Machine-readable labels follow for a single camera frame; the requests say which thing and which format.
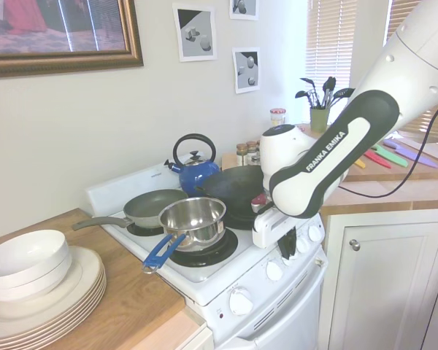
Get spice jar with brown lid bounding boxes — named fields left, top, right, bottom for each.
left=245, top=140, right=260, bottom=165
left=236, top=142, right=249, bottom=167

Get white electric stove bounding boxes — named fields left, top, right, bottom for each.
left=85, top=162, right=329, bottom=350

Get large grey shapes paper print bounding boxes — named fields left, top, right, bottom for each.
left=172, top=2, right=218, bottom=63

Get small grey shapes paper print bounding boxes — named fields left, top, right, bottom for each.
left=228, top=0, right=260, bottom=21

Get white cabinet with panel door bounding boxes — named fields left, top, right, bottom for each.
left=320, top=206, right=438, bottom=350

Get jar with red checked lid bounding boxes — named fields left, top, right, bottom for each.
left=269, top=107, right=287, bottom=129

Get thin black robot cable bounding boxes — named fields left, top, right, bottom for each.
left=337, top=93, right=438, bottom=198

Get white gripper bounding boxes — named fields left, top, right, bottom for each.
left=251, top=209, right=299, bottom=260

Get tall grey shapes paper print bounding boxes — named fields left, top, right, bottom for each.
left=231, top=46, right=261, bottom=96

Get cream dinner plate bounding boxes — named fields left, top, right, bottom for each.
left=0, top=279, right=107, bottom=344
left=0, top=244, right=105, bottom=324
left=0, top=284, right=108, bottom=350
left=0, top=271, right=107, bottom=335
left=0, top=275, right=107, bottom=339

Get white bowl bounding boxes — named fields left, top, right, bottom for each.
left=0, top=252, right=74, bottom=303
left=0, top=229, right=67, bottom=280

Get purple knife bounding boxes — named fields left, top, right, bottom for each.
left=383, top=139, right=438, bottom=169

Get black serving spoon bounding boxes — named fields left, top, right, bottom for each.
left=299, top=77, right=321, bottom=109

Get gold framed painting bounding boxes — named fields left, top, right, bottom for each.
left=0, top=0, right=145, bottom=79

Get black ladle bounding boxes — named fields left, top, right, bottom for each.
left=295, top=90, right=316, bottom=109

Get green utensil holder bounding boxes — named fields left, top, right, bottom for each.
left=310, top=106, right=330, bottom=133

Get black wok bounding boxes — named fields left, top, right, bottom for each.
left=193, top=165, right=268, bottom=217

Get coil burner with drip pan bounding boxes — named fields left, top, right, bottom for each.
left=126, top=217, right=166, bottom=238
left=169, top=228, right=239, bottom=268
left=223, top=213, right=258, bottom=231

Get blue kettle with black handle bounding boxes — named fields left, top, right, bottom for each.
left=164, top=133, right=221, bottom=198

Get black tongs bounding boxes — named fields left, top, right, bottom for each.
left=322, top=76, right=337, bottom=109

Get red knife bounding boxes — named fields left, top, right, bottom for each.
left=362, top=149, right=393, bottom=170

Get white oven door handle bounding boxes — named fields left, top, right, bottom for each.
left=251, top=279, right=324, bottom=350

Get green knife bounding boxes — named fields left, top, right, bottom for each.
left=371, top=143, right=410, bottom=168

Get grey frying pan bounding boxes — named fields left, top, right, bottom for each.
left=71, top=188, right=190, bottom=232

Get steel saucepan with blue handle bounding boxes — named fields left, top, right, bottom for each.
left=142, top=196, right=228, bottom=275

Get white oven temperature knob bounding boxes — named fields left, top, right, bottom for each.
left=228, top=286, right=255, bottom=316

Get black slotted spatula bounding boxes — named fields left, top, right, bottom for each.
left=329, top=87, right=356, bottom=109

